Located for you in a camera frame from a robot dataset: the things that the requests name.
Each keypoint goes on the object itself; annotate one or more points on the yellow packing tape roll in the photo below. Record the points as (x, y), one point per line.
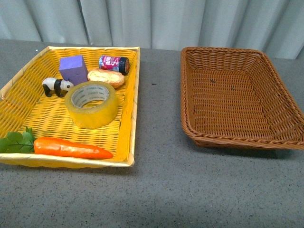
(92, 104)

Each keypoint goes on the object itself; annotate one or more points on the yellow woven basket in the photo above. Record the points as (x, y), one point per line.
(23, 104)

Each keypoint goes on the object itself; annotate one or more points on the brown wicker basket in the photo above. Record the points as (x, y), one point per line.
(235, 98)

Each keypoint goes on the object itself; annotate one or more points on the toy bread loaf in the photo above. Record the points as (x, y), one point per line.
(115, 79)

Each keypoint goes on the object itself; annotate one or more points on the pink labelled drink bottle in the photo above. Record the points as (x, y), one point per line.
(118, 64)

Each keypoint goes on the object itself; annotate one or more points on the purple foam block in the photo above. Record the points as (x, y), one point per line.
(73, 69)

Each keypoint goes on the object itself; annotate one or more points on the toy panda figurine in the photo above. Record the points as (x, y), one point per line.
(56, 85)

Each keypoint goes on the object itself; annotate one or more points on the orange toy carrot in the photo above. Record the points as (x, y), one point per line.
(26, 142)

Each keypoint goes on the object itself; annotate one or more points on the grey curtain backdrop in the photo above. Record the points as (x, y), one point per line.
(275, 27)

